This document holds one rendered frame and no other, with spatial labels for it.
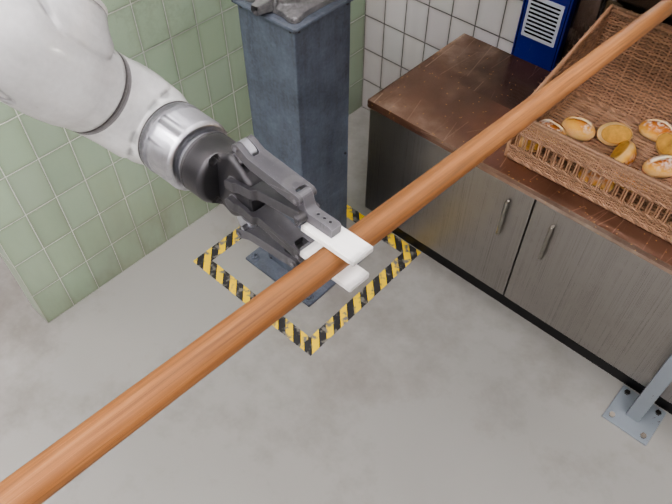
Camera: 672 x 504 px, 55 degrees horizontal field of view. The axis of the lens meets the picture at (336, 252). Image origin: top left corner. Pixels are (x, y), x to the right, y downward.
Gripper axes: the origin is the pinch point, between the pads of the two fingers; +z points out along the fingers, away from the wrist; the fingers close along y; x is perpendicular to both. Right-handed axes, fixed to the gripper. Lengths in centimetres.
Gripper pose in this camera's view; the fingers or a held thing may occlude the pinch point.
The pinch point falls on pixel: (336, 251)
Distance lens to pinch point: 64.2
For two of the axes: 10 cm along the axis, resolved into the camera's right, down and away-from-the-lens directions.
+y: -0.7, 6.9, 7.2
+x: -6.7, 5.0, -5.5
